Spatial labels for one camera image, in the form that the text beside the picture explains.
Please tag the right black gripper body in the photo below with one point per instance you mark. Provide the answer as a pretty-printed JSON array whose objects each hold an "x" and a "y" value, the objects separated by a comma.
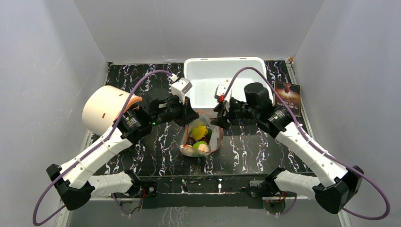
[{"x": 223, "y": 113}]

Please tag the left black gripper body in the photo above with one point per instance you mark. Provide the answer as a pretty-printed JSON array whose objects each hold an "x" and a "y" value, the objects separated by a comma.
[{"x": 174, "y": 112}]

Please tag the clear orange-zip bag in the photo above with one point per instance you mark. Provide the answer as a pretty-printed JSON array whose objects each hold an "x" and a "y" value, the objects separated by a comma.
[{"x": 204, "y": 119}]

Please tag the green wrinkled fruit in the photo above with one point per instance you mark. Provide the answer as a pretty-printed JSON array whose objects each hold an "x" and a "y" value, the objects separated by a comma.
[{"x": 202, "y": 146}]

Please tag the white plastic bin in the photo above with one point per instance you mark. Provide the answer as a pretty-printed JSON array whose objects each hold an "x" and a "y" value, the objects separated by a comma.
[{"x": 206, "y": 74}]

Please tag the green avocado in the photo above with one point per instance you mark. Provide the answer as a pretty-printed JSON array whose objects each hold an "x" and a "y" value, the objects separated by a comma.
[{"x": 209, "y": 134}]

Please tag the dark purple mangosteen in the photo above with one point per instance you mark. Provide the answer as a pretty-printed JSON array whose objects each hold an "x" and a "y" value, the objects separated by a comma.
[{"x": 190, "y": 141}]

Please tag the garlic bulb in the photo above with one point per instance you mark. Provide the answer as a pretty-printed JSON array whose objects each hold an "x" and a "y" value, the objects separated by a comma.
[{"x": 192, "y": 152}]

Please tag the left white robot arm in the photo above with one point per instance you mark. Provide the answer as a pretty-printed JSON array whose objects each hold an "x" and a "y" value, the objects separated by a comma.
[{"x": 120, "y": 121}]

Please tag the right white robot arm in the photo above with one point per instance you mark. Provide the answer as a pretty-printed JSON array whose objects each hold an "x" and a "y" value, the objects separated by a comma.
[{"x": 332, "y": 186}]

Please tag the dark cover book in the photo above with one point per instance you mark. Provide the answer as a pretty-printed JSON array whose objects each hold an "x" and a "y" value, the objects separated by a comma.
[{"x": 291, "y": 94}]

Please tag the cream orange cylinder appliance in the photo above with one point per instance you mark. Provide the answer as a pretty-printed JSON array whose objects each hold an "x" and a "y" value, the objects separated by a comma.
[{"x": 102, "y": 108}]

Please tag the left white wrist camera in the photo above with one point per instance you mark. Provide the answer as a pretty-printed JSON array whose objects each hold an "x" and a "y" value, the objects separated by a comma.
[{"x": 180, "y": 87}]

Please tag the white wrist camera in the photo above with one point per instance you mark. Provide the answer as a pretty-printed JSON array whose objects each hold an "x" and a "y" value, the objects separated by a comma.
[
  {"x": 180, "y": 87},
  {"x": 222, "y": 94}
]

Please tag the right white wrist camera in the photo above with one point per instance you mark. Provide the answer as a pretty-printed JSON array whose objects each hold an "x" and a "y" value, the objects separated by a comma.
[{"x": 222, "y": 94}]

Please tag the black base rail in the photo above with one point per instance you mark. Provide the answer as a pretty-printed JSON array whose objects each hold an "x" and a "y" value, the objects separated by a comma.
[{"x": 204, "y": 191}]

